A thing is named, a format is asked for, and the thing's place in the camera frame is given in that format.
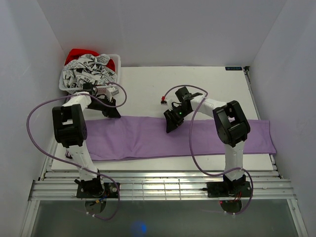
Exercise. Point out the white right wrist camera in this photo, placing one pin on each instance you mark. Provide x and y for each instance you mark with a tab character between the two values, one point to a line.
166	102

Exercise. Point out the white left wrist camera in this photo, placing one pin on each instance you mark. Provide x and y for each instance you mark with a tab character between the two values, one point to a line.
111	91

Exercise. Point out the black white printed garment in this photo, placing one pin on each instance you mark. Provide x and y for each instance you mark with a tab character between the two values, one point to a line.
88	69

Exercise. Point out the purple trousers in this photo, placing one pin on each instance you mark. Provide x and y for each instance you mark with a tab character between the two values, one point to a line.
131	137

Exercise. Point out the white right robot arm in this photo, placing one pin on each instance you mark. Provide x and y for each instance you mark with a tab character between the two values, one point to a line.
232	128

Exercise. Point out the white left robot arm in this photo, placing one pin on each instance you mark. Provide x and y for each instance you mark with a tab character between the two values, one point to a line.
70	128

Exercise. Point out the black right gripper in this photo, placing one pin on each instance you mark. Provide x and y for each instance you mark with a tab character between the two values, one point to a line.
172	122

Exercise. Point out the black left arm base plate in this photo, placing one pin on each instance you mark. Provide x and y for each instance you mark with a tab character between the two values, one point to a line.
109	191

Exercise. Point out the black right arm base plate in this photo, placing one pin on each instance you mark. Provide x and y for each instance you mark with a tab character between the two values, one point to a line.
223	190

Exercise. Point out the white plastic laundry basket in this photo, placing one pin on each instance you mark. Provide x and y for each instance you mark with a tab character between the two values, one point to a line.
101	89

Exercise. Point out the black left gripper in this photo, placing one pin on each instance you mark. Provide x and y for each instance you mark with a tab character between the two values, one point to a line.
111	112

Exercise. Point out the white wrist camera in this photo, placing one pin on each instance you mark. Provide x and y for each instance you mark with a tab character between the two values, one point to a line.
111	91
166	102

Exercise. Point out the dark table label sticker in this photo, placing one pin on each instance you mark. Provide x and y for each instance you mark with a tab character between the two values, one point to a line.
233	68

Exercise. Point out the red garment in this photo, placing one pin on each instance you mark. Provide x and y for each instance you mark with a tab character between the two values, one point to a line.
76	53

